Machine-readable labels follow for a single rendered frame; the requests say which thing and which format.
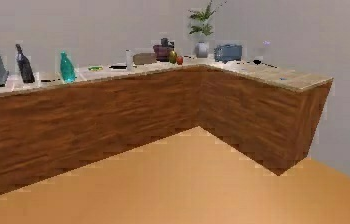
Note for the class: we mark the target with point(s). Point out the white slim cylinder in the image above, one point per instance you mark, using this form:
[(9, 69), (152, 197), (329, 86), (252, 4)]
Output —
[(129, 60)]

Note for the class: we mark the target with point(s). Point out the brown wooden kitchen counter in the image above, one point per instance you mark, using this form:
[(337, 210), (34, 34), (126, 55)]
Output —
[(116, 110)]

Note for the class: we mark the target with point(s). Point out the teal glass bottle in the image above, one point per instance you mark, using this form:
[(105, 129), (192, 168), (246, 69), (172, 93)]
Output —
[(67, 68)]

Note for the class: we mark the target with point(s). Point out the dark glass bottle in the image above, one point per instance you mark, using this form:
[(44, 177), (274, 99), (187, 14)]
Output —
[(25, 66)]

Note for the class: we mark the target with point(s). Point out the brown bread loaf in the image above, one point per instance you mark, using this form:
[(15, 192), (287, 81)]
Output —
[(144, 58)]

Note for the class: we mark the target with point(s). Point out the green house plant grey pot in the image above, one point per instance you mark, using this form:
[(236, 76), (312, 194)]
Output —
[(201, 30)]

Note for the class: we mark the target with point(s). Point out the dark red pot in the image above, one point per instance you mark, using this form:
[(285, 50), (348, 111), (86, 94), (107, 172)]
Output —
[(163, 52)]

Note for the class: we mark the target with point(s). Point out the small black object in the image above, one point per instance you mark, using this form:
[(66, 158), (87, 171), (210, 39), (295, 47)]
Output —
[(257, 61)]

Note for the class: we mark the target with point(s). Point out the red apple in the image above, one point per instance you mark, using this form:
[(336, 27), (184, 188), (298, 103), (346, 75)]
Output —
[(180, 60)]

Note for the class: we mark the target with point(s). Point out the green flat object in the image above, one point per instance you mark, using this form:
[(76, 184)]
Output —
[(95, 68)]

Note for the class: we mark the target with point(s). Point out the blue grey toaster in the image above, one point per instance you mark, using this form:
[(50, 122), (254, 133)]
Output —
[(228, 52)]

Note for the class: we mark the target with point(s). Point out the olive green round fruit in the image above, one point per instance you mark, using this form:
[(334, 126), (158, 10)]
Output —
[(172, 57)]

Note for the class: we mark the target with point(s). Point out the black flat object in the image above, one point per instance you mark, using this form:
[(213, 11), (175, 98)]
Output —
[(118, 67)]

